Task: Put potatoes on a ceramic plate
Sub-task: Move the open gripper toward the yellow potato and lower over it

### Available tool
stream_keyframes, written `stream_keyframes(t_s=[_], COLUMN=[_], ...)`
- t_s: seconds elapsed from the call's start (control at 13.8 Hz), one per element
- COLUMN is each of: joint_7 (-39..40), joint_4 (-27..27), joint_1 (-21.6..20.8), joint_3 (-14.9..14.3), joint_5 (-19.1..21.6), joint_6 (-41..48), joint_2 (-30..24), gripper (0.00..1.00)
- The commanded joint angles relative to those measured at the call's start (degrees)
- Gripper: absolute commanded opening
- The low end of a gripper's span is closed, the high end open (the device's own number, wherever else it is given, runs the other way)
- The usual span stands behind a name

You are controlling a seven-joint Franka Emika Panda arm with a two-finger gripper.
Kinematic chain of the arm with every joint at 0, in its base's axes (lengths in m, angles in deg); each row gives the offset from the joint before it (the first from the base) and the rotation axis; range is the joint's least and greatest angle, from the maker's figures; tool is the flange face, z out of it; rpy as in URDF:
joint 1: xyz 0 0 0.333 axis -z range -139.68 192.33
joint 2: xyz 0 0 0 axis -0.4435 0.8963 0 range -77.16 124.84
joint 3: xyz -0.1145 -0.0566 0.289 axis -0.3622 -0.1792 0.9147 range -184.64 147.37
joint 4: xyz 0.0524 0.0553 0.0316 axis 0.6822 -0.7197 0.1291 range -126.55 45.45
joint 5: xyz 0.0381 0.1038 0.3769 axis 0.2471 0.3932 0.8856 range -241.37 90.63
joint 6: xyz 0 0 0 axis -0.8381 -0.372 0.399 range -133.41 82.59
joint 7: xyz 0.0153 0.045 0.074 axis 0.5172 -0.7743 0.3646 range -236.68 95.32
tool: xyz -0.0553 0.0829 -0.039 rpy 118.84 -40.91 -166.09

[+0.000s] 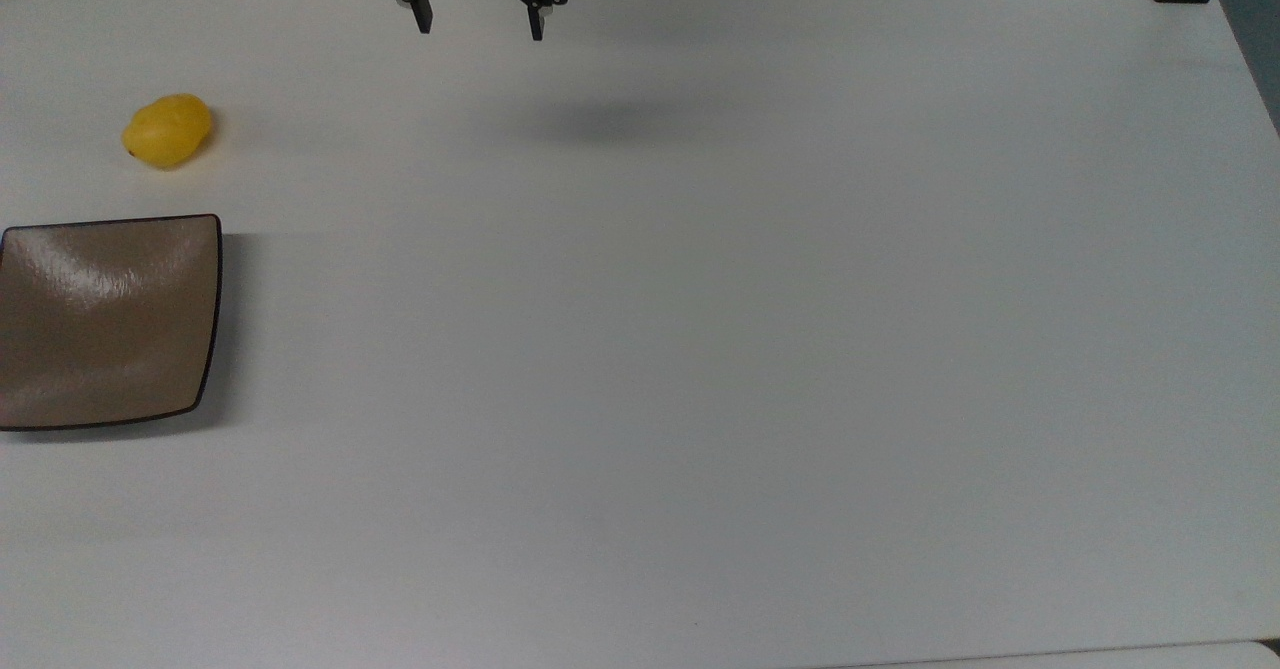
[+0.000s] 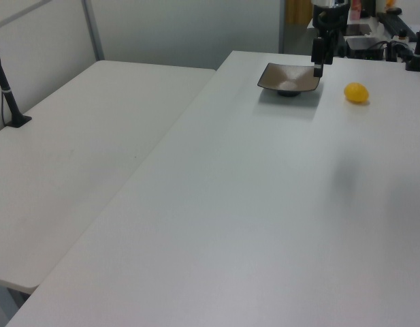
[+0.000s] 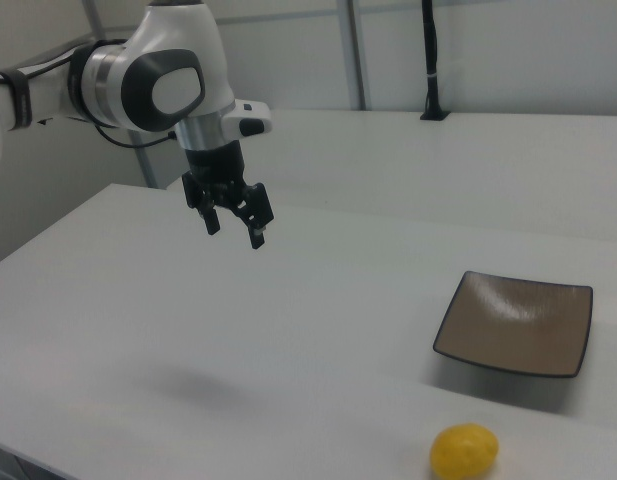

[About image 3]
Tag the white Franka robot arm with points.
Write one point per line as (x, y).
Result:
(113, 75)

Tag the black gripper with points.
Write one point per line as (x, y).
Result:
(215, 160)

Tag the grey metal frame post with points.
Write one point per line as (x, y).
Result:
(358, 55)

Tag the brown square ceramic plate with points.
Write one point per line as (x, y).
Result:
(518, 325)

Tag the yellow lemon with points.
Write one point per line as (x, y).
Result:
(464, 451)

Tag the black camera stand pole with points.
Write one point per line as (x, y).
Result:
(432, 60)

